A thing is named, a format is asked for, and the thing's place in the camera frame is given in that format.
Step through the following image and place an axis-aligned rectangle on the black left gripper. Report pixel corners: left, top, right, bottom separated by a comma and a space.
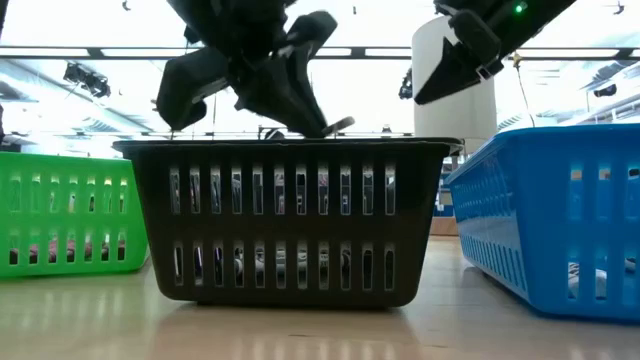
155, 10, 339, 140

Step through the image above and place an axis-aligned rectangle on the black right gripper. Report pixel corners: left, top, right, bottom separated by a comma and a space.
413, 8, 505, 106

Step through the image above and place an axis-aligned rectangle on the white paper-wrapped crayon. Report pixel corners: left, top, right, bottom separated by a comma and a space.
321, 115, 357, 138

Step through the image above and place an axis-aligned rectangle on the black plastic basket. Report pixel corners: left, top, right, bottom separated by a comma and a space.
112, 137, 464, 309

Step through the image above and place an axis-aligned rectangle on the grey paper-wrapped crayon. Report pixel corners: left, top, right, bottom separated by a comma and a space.
567, 260, 609, 301

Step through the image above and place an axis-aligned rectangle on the green plastic basket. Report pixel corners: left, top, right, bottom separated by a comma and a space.
0, 151, 150, 279

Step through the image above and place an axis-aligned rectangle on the small black background stand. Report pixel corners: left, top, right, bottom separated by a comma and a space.
257, 124, 289, 141

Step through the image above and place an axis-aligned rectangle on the black overhead crossbar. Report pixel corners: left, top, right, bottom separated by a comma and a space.
0, 45, 640, 61

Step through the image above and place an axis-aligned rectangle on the blue plastic basket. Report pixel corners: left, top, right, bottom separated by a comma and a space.
444, 123, 640, 321

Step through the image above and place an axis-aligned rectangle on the yellow hanging cord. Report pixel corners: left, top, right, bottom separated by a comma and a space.
509, 52, 537, 129

